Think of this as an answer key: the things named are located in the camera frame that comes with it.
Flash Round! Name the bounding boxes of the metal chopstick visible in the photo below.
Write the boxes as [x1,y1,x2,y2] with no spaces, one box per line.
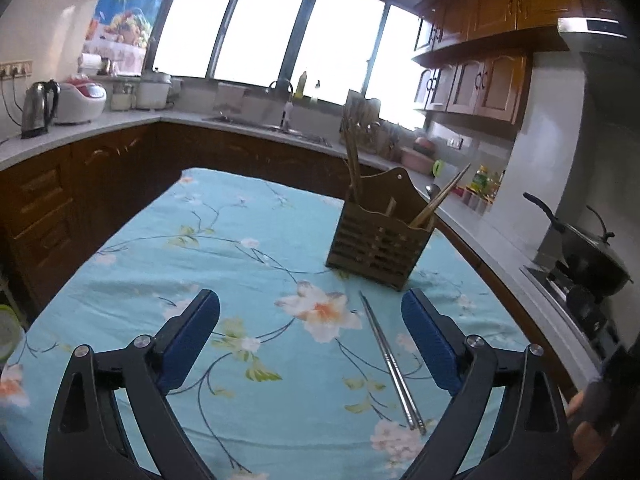
[363,294,428,436]
[359,292,419,430]

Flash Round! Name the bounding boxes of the silver metal spoon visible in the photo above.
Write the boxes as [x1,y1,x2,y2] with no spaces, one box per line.
[425,183,440,200]

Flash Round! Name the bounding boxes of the wooden chopstick pair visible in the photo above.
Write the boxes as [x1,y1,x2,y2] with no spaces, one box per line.
[340,116,362,204]

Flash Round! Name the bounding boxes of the chrome kitchen faucet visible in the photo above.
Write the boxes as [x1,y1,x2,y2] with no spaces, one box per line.
[268,78,294,132]

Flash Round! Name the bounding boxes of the wooden upper kitchen cabinets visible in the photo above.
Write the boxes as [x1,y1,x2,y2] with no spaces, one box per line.
[412,0,616,138]

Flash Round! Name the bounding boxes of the person's right hand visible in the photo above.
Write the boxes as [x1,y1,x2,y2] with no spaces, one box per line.
[572,422,608,480]

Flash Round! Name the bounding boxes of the gas stove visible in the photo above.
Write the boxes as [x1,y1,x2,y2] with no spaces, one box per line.
[521,266,622,365]

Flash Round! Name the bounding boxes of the floral light blue tablecloth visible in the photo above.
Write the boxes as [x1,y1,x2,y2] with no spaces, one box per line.
[0,167,532,480]

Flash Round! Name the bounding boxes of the dark wooden lower cabinets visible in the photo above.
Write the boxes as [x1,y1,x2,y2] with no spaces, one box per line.
[0,120,576,396]

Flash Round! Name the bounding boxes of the brown wooden utensil holder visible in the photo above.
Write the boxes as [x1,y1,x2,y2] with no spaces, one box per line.
[326,167,435,290]

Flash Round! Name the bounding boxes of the yellow oil bottle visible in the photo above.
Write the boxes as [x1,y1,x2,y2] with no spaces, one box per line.
[469,165,489,195]

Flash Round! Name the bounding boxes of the pink plastic basin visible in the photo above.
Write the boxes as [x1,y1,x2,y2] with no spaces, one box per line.
[400,148,435,174]

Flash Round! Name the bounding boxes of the red white rice cooker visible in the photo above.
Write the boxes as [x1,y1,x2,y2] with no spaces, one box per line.
[53,79,107,125]

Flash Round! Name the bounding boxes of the stainless electric kettle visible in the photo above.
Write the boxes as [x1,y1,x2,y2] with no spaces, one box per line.
[21,79,60,139]

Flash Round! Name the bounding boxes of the glass storage jar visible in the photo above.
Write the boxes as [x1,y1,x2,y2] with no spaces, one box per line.
[110,82,134,112]

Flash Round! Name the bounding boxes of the stainless steel double sink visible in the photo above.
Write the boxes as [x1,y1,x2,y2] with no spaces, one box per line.
[203,114,332,148]

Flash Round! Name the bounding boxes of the wooden cutting board rack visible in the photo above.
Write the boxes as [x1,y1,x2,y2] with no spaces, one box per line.
[340,89,382,154]

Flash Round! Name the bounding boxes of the range hood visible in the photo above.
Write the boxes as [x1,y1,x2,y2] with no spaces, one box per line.
[558,16,627,39]

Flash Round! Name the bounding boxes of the paper towel roll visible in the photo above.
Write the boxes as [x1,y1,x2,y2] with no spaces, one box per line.
[77,53,103,76]

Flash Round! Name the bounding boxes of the yellow dish soap bottle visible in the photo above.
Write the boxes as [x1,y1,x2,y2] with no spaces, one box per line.
[294,70,308,99]

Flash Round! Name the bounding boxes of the tropical fruit poster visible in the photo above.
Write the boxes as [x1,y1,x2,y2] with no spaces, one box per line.
[82,0,163,76]

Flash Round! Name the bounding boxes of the black wok with handle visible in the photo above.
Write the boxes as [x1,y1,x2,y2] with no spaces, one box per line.
[523,192,632,297]

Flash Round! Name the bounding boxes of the white plastic pitcher green handle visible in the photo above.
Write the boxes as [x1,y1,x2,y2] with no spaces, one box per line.
[432,159,459,188]

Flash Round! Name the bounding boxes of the wall power outlet strip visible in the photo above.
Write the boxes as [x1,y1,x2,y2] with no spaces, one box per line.
[0,61,32,79]

